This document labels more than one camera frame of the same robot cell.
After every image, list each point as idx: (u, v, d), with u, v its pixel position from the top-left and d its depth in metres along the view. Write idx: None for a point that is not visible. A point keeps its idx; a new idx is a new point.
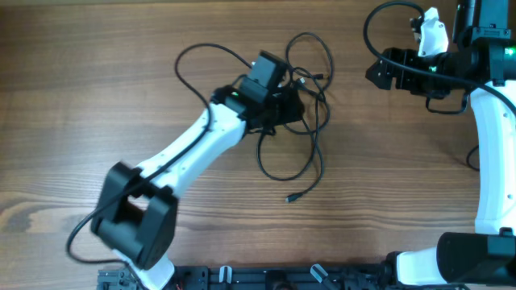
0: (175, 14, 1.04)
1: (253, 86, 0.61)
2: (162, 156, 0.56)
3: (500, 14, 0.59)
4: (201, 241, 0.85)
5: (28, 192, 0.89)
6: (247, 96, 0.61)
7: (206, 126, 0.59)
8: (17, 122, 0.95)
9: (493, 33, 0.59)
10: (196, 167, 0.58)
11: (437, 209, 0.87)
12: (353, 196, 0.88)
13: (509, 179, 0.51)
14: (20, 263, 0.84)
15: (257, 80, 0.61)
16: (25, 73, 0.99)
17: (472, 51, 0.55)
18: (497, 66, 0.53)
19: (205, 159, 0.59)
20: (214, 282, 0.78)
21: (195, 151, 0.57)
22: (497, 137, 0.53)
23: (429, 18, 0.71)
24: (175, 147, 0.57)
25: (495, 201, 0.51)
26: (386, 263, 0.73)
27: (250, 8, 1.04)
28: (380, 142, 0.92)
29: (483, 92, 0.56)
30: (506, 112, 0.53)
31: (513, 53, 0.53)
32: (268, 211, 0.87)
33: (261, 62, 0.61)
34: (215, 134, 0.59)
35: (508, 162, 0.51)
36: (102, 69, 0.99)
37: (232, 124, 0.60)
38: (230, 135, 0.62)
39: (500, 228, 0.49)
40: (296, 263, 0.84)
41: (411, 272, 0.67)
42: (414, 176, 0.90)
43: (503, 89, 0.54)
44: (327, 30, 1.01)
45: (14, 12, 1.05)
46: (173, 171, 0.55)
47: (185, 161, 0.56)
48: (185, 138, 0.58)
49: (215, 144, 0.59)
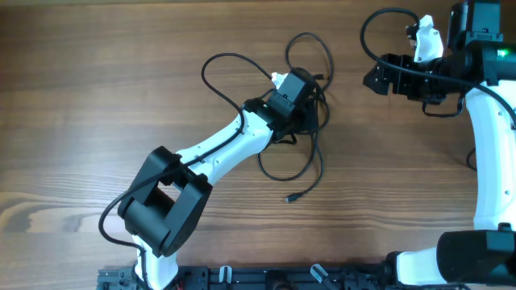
0: (175, 14, 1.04)
1: (281, 101, 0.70)
2: (198, 147, 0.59)
3: (493, 18, 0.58)
4: (201, 241, 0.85)
5: (28, 192, 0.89)
6: (275, 109, 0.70)
7: (240, 129, 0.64)
8: (17, 122, 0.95)
9: (485, 37, 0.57)
10: (225, 166, 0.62)
11: (436, 209, 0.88)
12: (353, 196, 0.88)
13: (505, 176, 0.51)
14: (20, 263, 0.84)
15: (286, 94, 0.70)
16: (25, 73, 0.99)
17: (466, 53, 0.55)
18: (491, 66, 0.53)
19: (233, 160, 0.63)
20: (214, 282, 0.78)
21: (228, 149, 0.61)
22: (492, 134, 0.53)
23: (423, 26, 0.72)
24: (210, 142, 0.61)
25: (493, 199, 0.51)
26: (387, 263, 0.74)
27: (250, 8, 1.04)
28: (380, 142, 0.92)
29: (477, 92, 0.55)
30: (501, 110, 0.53)
31: (507, 54, 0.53)
32: (268, 211, 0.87)
33: (292, 77, 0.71)
34: (247, 136, 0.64)
35: (504, 159, 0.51)
36: (102, 69, 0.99)
37: (262, 130, 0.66)
38: (257, 142, 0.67)
39: (499, 224, 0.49)
40: (296, 262, 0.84)
41: (410, 272, 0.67)
42: (414, 176, 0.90)
43: (497, 89, 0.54)
44: (327, 30, 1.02)
45: (14, 12, 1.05)
46: (209, 162, 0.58)
47: (219, 156, 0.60)
48: (219, 136, 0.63)
49: (245, 147, 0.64)
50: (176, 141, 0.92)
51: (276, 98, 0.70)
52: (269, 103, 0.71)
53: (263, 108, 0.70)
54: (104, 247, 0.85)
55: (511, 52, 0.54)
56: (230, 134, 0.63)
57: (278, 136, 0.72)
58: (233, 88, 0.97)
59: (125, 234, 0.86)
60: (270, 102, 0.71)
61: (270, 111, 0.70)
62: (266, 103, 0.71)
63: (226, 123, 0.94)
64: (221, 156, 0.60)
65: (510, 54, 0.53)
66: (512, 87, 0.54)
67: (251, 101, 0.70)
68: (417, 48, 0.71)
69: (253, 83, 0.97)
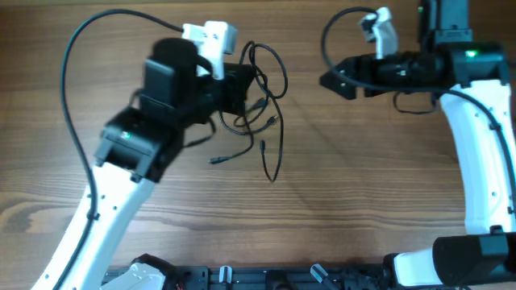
0: (175, 14, 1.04)
1: (155, 104, 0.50)
2: (47, 277, 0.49)
3: (459, 15, 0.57)
4: (201, 241, 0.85)
5: (28, 192, 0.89)
6: (149, 130, 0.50)
7: (134, 176, 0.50)
8: (17, 122, 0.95)
9: (455, 35, 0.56)
10: (101, 259, 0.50)
11: (437, 209, 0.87)
12: (354, 196, 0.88)
13: (489, 178, 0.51)
14: (21, 263, 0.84)
15: (156, 97, 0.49)
16: (26, 73, 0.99)
17: (435, 57, 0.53)
18: (462, 68, 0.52)
19: (107, 246, 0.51)
20: (214, 282, 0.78)
21: (89, 249, 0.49)
22: (472, 138, 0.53)
23: (380, 20, 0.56)
24: (66, 246, 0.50)
25: (481, 201, 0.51)
26: (385, 267, 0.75)
27: (250, 8, 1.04)
28: (380, 142, 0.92)
29: (454, 100, 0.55)
30: (477, 112, 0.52)
31: (476, 54, 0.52)
32: (268, 211, 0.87)
33: (152, 68, 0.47)
34: (102, 221, 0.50)
35: (486, 161, 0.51)
36: (103, 69, 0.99)
37: (131, 190, 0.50)
38: (129, 207, 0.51)
39: (490, 226, 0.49)
40: (296, 262, 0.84)
41: (409, 273, 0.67)
42: (414, 175, 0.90)
43: (472, 90, 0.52)
44: (327, 30, 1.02)
45: (14, 12, 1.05)
46: (72, 276, 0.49)
47: (80, 267, 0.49)
48: (73, 235, 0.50)
49: (109, 232, 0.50)
50: None
51: (148, 105, 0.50)
52: (144, 119, 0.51)
53: (132, 127, 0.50)
54: None
55: (480, 51, 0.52)
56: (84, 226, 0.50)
57: (172, 151, 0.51)
58: None
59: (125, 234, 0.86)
60: (143, 108, 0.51)
61: (140, 131, 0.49)
62: (139, 118, 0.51)
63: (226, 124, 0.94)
64: (83, 264, 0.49)
65: (480, 54, 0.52)
66: (486, 87, 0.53)
67: (114, 121, 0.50)
68: (379, 43, 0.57)
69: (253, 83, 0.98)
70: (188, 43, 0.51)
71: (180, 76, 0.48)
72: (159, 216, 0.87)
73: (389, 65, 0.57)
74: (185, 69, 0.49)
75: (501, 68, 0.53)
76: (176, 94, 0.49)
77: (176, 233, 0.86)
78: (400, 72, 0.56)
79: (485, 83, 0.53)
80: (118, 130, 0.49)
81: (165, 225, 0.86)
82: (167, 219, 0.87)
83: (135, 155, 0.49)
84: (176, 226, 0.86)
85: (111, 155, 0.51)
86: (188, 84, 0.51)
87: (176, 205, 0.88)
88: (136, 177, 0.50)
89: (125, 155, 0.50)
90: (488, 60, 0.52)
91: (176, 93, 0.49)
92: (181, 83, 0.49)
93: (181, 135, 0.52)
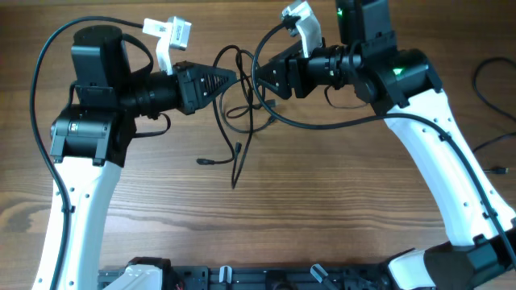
0: (175, 14, 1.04)
1: (95, 92, 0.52)
2: (40, 282, 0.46)
3: (383, 18, 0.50)
4: (200, 241, 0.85)
5: (28, 192, 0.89)
6: (94, 115, 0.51)
7: (97, 160, 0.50)
8: (17, 122, 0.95)
9: (381, 43, 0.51)
10: (89, 250, 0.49)
11: (437, 209, 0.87)
12: (353, 196, 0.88)
13: (455, 189, 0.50)
14: (20, 263, 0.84)
15: (93, 81, 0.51)
16: (26, 73, 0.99)
17: (366, 81, 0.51)
18: (396, 89, 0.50)
19: (90, 237, 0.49)
20: (214, 282, 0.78)
21: (74, 242, 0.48)
22: (427, 152, 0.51)
23: (303, 18, 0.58)
24: (50, 246, 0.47)
25: (456, 214, 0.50)
26: (385, 275, 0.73)
27: (250, 8, 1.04)
28: (380, 142, 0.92)
29: (397, 120, 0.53)
30: (425, 126, 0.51)
31: (404, 70, 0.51)
32: (268, 211, 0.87)
33: (79, 55, 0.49)
34: (79, 212, 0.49)
35: (448, 173, 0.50)
36: None
37: (96, 175, 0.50)
38: (101, 192, 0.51)
39: (472, 238, 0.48)
40: (297, 262, 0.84)
41: (408, 275, 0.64)
42: (414, 175, 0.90)
43: (410, 109, 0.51)
44: (328, 29, 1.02)
45: (14, 13, 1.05)
46: (66, 274, 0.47)
47: (71, 263, 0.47)
48: (52, 235, 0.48)
49: (88, 221, 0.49)
50: (177, 139, 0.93)
51: (86, 93, 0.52)
52: (87, 108, 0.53)
53: (79, 118, 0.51)
54: (104, 246, 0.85)
55: (406, 68, 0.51)
56: (61, 223, 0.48)
57: (123, 134, 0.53)
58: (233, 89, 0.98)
59: (125, 234, 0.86)
60: (86, 101, 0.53)
61: (88, 119, 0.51)
62: (82, 109, 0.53)
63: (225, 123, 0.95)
64: (73, 258, 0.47)
65: (407, 69, 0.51)
66: (425, 99, 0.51)
67: (60, 116, 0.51)
68: (304, 42, 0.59)
69: None
70: (110, 26, 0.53)
71: (108, 55, 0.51)
72: (159, 216, 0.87)
73: (318, 62, 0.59)
74: (114, 48, 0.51)
75: (430, 76, 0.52)
76: (110, 74, 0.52)
77: (175, 233, 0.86)
78: (329, 72, 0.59)
79: (422, 95, 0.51)
80: (65, 122, 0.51)
81: (165, 225, 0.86)
82: (167, 219, 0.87)
83: (88, 142, 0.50)
84: (176, 226, 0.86)
85: (66, 149, 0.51)
86: (119, 66, 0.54)
87: (176, 205, 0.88)
88: (100, 162, 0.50)
89: (77, 147, 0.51)
90: (417, 72, 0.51)
91: (110, 74, 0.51)
92: (111, 63, 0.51)
93: (126, 117, 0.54)
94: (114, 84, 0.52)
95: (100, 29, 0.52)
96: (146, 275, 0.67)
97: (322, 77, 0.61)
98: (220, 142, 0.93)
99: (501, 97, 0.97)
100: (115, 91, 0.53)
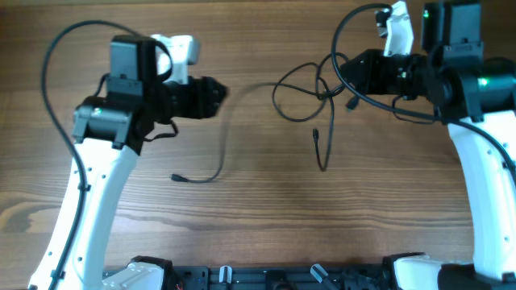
0: (175, 14, 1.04)
1: (123, 84, 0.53)
2: (50, 255, 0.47)
3: (473, 24, 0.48)
4: (200, 242, 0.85)
5: (28, 192, 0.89)
6: (118, 102, 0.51)
7: (116, 143, 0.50)
8: (17, 122, 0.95)
9: (467, 50, 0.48)
10: (101, 231, 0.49)
11: (437, 209, 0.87)
12: (353, 196, 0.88)
13: (502, 220, 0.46)
14: (21, 262, 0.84)
15: (124, 73, 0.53)
16: (27, 73, 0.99)
17: (444, 83, 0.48)
18: (474, 99, 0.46)
19: (103, 218, 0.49)
20: (214, 282, 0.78)
21: (87, 221, 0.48)
22: (484, 173, 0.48)
23: (397, 14, 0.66)
24: (63, 223, 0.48)
25: (492, 246, 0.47)
26: (385, 268, 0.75)
27: (250, 8, 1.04)
28: (380, 142, 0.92)
29: (462, 131, 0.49)
30: (490, 148, 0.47)
31: (488, 82, 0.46)
32: (268, 211, 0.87)
33: (118, 47, 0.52)
34: (95, 192, 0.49)
35: (499, 201, 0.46)
36: (103, 69, 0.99)
37: (114, 157, 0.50)
38: (118, 174, 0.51)
39: (502, 273, 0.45)
40: (296, 263, 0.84)
41: (409, 275, 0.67)
42: (414, 175, 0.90)
43: (484, 126, 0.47)
44: (327, 30, 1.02)
45: (14, 12, 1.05)
46: (75, 250, 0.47)
47: (81, 241, 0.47)
48: (66, 210, 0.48)
49: (102, 201, 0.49)
50: (176, 138, 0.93)
51: (116, 84, 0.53)
52: (112, 97, 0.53)
53: (102, 104, 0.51)
54: None
55: (492, 77, 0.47)
56: (76, 200, 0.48)
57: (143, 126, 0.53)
58: (233, 88, 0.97)
59: (124, 234, 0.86)
60: (113, 91, 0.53)
61: (111, 105, 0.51)
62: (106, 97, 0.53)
63: (225, 124, 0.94)
64: (84, 235, 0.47)
65: (493, 80, 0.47)
66: (500, 121, 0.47)
67: (84, 101, 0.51)
68: (388, 39, 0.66)
69: (252, 83, 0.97)
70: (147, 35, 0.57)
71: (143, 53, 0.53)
72: (159, 216, 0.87)
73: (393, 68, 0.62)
74: (151, 47, 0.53)
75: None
76: (143, 69, 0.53)
77: (175, 233, 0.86)
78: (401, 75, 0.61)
79: (497, 114, 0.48)
80: (89, 108, 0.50)
81: (165, 225, 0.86)
82: (167, 219, 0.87)
83: (109, 129, 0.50)
84: (176, 226, 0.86)
85: (88, 132, 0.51)
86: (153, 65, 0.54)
87: (176, 205, 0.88)
88: (118, 145, 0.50)
89: (99, 130, 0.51)
90: (503, 84, 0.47)
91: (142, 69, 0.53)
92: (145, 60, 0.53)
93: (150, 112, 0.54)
94: (143, 80, 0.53)
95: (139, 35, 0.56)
96: (147, 271, 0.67)
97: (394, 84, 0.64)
98: (220, 142, 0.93)
99: None
100: (144, 85, 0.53)
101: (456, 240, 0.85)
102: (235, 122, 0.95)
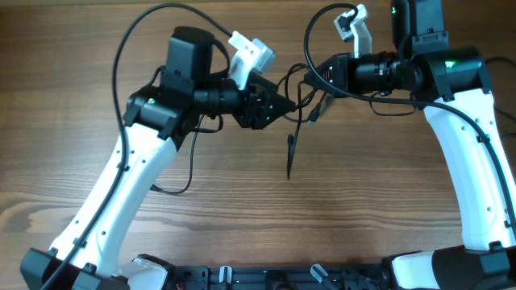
0: (175, 14, 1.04)
1: (175, 80, 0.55)
2: (76, 224, 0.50)
3: (435, 16, 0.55)
4: (201, 241, 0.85)
5: (28, 192, 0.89)
6: (168, 99, 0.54)
7: (161, 134, 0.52)
8: (17, 122, 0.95)
9: (433, 39, 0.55)
10: (126, 213, 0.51)
11: (436, 209, 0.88)
12: (354, 196, 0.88)
13: (484, 192, 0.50)
14: (20, 262, 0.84)
15: (177, 69, 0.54)
16: (26, 73, 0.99)
17: (415, 70, 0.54)
18: (443, 80, 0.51)
19: (132, 200, 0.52)
20: (214, 282, 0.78)
21: (118, 198, 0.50)
22: (460, 149, 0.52)
23: (359, 17, 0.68)
24: (97, 196, 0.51)
25: (477, 219, 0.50)
26: (385, 269, 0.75)
27: (250, 8, 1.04)
28: (380, 142, 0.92)
29: (439, 113, 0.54)
30: (463, 124, 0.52)
31: (455, 64, 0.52)
32: (269, 211, 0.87)
33: (176, 44, 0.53)
34: (132, 172, 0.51)
35: (478, 173, 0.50)
36: (103, 70, 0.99)
37: (157, 146, 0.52)
38: (156, 163, 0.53)
39: (488, 243, 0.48)
40: (296, 263, 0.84)
41: (409, 275, 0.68)
42: (414, 175, 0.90)
43: (455, 104, 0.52)
44: (328, 30, 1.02)
45: (14, 12, 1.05)
46: (101, 224, 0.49)
47: (110, 215, 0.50)
48: (104, 183, 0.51)
49: (137, 183, 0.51)
50: None
51: (168, 78, 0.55)
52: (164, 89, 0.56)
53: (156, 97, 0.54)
54: None
55: (458, 61, 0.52)
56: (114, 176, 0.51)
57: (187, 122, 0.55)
58: None
59: None
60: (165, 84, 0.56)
61: (163, 101, 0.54)
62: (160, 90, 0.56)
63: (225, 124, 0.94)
64: (113, 210, 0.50)
65: (459, 63, 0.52)
66: (470, 98, 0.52)
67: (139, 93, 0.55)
68: (356, 40, 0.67)
69: None
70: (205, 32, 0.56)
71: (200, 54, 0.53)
72: (159, 216, 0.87)
73: (366, 67, 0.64)
74: (206, 48, 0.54)
75: (482, 76, 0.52)
76: (196, 68, 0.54)
77: (175, 233, 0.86)
78: (377, 72, 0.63)
79: (468, 93, 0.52)
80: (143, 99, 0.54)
81: (165, 225, 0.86)
82: (167, 219, 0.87)
83: (156, 122, 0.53)
84: (176, 226, 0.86)
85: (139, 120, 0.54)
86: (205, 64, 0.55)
87: (176, 205, 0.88)
88: (163, 135, 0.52)
89: (147, 122, 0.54)
90: (469, 68, 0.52)
91: (195, 68, 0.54)
92: (200, 60, 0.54)
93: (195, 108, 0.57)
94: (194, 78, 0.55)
95: (197, 29, 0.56)
96: (152, 269, 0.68)
97: (370, 83, 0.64)
98: (221, 142, 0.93)
99: (497, 95, 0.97)
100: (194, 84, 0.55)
101: (456, 240, 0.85)
102: (235, 122, 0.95)
